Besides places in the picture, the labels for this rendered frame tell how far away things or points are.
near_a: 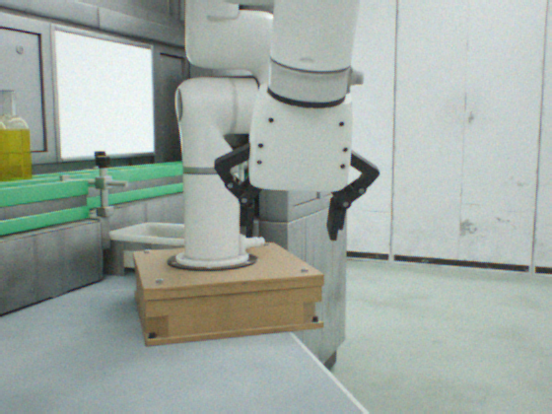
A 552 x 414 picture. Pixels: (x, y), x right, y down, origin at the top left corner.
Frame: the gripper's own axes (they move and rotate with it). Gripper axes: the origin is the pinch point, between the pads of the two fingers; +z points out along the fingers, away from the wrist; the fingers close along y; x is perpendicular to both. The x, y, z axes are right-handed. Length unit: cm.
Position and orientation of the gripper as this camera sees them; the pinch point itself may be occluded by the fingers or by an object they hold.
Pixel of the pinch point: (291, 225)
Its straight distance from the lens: 64.2
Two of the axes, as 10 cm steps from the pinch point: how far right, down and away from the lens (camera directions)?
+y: -9.9, -0.4, -1.1
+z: -0.9, 8.5, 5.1
